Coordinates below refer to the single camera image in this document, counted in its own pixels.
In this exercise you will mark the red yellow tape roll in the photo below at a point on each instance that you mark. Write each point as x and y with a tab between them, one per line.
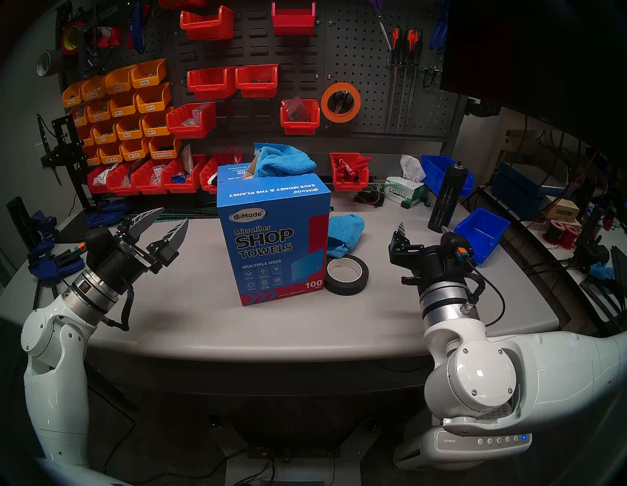
65	41

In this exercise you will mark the blue shop towels box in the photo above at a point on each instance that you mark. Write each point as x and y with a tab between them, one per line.
274	245

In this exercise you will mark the blue microfiber shop towel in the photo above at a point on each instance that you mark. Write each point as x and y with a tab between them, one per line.
345	230
284	161

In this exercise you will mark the dark blue storage bin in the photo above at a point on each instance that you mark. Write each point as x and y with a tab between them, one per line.
514	193

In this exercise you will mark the orange tape roll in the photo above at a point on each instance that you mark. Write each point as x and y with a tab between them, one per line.
341	86

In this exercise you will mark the red plastic parts bin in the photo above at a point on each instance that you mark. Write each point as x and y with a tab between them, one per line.
120	188
147	187
183	186
220	159
97	187

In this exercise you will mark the blue hanging clamp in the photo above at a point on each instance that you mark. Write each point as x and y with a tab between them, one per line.
137	34

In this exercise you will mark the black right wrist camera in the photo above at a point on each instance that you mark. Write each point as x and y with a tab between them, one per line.
455	247

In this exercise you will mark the black metal stand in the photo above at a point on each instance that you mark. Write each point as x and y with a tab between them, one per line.
63	147

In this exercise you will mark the black tape roll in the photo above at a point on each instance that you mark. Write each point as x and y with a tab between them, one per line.
330	284

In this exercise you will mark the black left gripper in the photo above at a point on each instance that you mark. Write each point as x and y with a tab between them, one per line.
132	267

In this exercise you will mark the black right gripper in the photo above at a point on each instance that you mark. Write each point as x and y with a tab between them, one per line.
428	267

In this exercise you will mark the red plastic storage bin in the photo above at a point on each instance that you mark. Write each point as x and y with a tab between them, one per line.
255	89
300	128
293	27
188	130
210	92
205	30
181	4

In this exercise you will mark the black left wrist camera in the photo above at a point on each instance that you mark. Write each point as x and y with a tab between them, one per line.
98	242

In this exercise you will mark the small light blue cloth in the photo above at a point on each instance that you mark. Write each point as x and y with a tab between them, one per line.
601	271

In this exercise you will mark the cardboard box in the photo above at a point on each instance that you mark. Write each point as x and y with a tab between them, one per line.
561	211

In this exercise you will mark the clear plastic parts bag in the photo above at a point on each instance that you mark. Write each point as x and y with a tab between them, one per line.
294	109

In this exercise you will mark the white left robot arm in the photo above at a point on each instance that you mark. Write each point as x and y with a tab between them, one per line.
54	372

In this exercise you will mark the Kimtech tissue box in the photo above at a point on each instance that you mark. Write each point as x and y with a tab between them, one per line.
404	193

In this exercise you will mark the white air purifier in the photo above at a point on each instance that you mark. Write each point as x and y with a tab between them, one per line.
465	446

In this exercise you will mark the orange small parts bin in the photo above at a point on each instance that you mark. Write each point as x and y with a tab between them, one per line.
164	149
128	131
133	149
118	84
152	103
81	117
99	113
123	109
72	98
94	92
92	157
147	78
108	153
104	134
154	128
85	138

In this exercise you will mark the black pegboard panel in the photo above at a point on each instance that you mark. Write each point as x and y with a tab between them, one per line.
367	63

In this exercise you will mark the grey duct tape roll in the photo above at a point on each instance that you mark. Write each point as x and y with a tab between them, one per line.
53	61

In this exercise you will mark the bright blue plastic bin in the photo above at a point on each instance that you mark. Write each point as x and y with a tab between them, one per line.
482	235

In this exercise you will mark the black cylinder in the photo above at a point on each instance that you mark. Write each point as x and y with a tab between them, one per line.
17	220

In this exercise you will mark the blue black bar clamp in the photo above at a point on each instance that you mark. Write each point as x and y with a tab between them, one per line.
41	223
49	269

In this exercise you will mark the black cylindrical bottle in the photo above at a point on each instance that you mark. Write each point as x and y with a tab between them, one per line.
443	206

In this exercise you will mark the red bin with red markers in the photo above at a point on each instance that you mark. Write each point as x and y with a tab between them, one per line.
345	183

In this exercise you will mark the green cutting mat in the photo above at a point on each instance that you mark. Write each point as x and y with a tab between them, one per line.
196	214

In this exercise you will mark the blue plastic storage bin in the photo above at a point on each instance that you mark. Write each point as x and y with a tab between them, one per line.
433	171

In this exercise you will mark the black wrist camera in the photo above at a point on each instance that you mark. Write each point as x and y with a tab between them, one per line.
98	242
455	247

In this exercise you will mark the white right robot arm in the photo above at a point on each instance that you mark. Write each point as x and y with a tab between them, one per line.
539	377

